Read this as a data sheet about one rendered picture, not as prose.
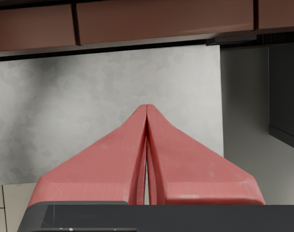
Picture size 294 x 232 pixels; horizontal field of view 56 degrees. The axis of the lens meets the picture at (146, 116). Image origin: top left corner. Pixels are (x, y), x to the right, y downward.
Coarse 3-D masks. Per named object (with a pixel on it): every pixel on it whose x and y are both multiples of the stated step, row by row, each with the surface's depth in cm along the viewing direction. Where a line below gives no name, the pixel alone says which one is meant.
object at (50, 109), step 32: (0, 64) 43; (32, 64) 43; (64, 64) 43; (96, 64) 43; (128, 64) 43; (160, 64) 43; (192, 64) 43; (0, 96) 44; (32, 96) 44; (64, 96) 44; (96, 96) 44; (128, 96) 44; (160, 96) 44; (192, 96) 44; (0, 128) 45; (32, 128) 45; (64, 128) 45; (96, 128) 45; (192, 128) 45; (0, 160) 46; (32, 160) 46; (64, 160) 46
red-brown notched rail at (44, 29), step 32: (128, 0) 28; (160, 0) 28; (192, 0) 28; (224, 0) 27; (256, 0) 28; (288, 0) 27; (0, 32) 28; (32, 32) 28; (64, 32) 28; (96, 32) 28; (128, 32) 28; (160, 32) 28; (192, 32) 28; (224, 32) 28; (256, 32) 31
